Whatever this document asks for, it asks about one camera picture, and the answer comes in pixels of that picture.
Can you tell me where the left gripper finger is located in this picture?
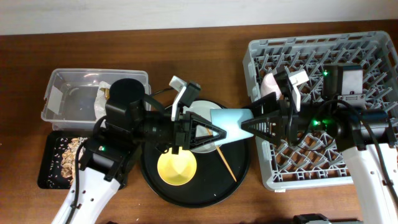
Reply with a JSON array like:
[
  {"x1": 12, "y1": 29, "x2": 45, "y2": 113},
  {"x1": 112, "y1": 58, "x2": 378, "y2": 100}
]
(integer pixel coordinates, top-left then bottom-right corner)
[
  {"x1": 186, "y1": 111, "x2": 226, "y2": 137},
  {"x1": 186, "y1": 135, "x2": 226, "y2": 149}
]

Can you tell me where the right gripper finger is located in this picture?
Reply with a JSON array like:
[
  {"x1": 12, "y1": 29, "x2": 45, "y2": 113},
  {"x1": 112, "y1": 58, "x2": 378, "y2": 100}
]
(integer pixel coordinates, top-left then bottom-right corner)
[
  {"x1": 250, "y1": 92, "x2": 279, "y2": 117},
  {"x1": 241, "y1": 110, "x2": 288, "y2": 146}
]

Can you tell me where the pink plastic cup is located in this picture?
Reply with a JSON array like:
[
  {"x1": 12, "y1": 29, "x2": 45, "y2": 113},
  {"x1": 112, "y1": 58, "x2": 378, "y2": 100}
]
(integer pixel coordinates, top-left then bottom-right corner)
[{"x1": 260, "y1": 73, "x2": 282, "y2": 100}]

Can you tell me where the yellow bowl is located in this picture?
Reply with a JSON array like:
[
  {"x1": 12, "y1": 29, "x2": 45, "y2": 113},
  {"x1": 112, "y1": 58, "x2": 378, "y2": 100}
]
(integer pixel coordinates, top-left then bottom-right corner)
[{"x1": 157, "y1": 147, "x2": 197, "y2": 186}]

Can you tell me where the light blue plastic cup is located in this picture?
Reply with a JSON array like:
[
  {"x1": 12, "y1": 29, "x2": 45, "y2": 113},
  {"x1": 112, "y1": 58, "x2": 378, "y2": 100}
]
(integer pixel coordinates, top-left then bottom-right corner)
[{"x1": 210, "y1": 109, "x2": 254, "y2": 146}]

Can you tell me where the gold brown snack wrapper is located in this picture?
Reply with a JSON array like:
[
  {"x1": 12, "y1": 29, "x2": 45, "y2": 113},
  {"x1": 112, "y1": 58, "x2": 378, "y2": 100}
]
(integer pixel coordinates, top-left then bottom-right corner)
[{"x1": 104, "y1": 88, "x2": 110, "y2": 100}]

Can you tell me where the white paper napkin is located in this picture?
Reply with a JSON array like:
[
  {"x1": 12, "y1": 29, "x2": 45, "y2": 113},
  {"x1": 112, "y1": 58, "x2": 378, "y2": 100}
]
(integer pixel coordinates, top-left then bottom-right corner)
[{"x1": 94, "y1": 82, "x2": 111, "y2": 120}]

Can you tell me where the food scraps and rice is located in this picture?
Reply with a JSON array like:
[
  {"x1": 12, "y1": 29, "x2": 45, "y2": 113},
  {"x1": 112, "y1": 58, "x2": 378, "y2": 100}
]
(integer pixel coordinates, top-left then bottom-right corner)
[{"x1": 46, "y1": 137, "x2": 87, "y2": 189}]

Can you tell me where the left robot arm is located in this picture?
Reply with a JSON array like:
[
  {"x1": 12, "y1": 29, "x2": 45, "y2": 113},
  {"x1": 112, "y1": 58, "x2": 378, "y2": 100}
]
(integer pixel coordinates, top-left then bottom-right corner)
[{"x1": 53, "y1": 76, "x2": 227, "y2": 223}]

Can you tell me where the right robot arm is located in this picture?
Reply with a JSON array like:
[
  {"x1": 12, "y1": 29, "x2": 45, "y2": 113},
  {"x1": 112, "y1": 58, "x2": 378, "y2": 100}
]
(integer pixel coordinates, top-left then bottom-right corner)
[{"x1": 240, "y1": 63, "x2": 397, "y2": 223}]

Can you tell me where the grey plastic dishwasher rack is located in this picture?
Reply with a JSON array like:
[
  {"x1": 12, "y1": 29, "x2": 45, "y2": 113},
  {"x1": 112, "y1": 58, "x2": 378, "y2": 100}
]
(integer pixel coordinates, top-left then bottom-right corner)
[{"x1": 243, "y1": 31, "x2": 397, "y2": 192}]

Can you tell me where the clear plastic waste bin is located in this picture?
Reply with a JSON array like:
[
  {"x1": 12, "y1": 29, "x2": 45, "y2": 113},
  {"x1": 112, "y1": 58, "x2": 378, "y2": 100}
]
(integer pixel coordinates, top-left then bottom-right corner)
[{"x1": 41, "y1": 68, "x2": 151, "y2": 130}]

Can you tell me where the grey round plate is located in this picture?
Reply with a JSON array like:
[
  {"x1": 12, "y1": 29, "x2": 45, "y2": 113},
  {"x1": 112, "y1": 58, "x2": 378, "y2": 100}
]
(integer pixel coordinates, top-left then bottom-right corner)
[{"x1": 183, "y1": 100, "x2": 223, "y2": 154}]

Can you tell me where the lower wooden chopstick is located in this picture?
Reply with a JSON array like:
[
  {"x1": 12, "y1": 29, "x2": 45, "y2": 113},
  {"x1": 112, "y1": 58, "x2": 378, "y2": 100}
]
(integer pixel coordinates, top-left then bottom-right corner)
[{"x1": 206, "y1": 128, "x2": 237, "y2": 182}]

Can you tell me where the round black serving tray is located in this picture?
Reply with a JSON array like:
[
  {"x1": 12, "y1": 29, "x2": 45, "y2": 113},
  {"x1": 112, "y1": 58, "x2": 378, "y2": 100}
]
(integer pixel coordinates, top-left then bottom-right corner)
[{"x1": 141, "y1": 139, "x2": 251, "y2": 208}]

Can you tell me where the black rectangular tray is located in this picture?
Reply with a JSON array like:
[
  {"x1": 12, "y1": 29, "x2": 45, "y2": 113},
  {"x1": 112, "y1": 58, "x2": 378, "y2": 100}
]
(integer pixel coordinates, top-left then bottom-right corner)
[{"x1": 37, "y1": 130, "x2": 128, "y2": 190}]

